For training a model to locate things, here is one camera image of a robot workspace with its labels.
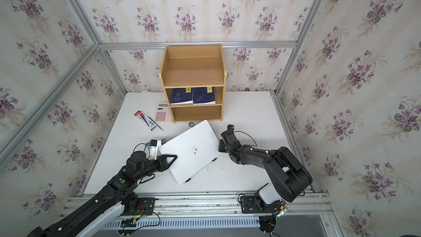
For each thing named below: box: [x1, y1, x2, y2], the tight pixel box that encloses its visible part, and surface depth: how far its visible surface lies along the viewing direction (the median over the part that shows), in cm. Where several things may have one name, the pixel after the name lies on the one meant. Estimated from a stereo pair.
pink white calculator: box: [154, 100, 173, 123], surface depth 106 cm
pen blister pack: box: [133, 110, 164, 132], surface depth 105 cm
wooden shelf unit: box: [158, 44, 227, 124], surface depth 93 cm
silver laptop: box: [158, 119, 221, 185], surface depth 84 cm
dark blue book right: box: [192, 86, 216, 105], surface depth 95 cm
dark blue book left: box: [169, 87, 193, 105], surface depth 95 cm
